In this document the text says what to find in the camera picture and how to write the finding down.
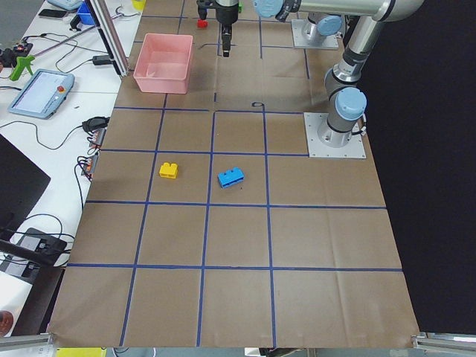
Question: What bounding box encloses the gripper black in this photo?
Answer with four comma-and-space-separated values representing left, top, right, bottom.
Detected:
196, 0, 215, 20
215, 0, 238, 57

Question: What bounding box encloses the black power adapter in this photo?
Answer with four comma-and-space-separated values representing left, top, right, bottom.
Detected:
91, 55, 112, 66

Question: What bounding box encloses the black smartphone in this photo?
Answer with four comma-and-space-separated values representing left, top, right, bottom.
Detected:
38, 9, 68, 19

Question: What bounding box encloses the pink plastic box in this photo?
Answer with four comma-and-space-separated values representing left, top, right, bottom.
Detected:
133, 33, 193, 94

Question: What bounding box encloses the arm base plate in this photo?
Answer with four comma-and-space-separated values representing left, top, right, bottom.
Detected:
303, 112, 367, 160
291, 19, 339, 51

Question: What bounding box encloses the aluminium frame post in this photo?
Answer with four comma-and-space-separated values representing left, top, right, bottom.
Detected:
85, 0, 129, 77

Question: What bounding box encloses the green plastic gun tool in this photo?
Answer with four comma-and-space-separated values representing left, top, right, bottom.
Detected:
10, 55, 35, 81

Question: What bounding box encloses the yellow toy block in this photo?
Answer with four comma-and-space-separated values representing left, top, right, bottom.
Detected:
158, 162, 179, 179

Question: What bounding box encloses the blue toy block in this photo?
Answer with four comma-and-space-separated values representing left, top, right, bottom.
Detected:
217, 167, 245, 189

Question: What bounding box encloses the red toy block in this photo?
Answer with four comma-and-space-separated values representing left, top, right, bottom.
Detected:
197, 19, 208, 28

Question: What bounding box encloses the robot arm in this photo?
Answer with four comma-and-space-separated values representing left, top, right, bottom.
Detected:
254, 0, 423, 148
196, 1, 343, 57

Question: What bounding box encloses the blue storage bin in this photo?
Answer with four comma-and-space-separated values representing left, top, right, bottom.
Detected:
77, 1, 95, 25

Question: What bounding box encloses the teach pendant tablet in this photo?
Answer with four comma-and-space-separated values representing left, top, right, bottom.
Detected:
7, 69, 75, 119

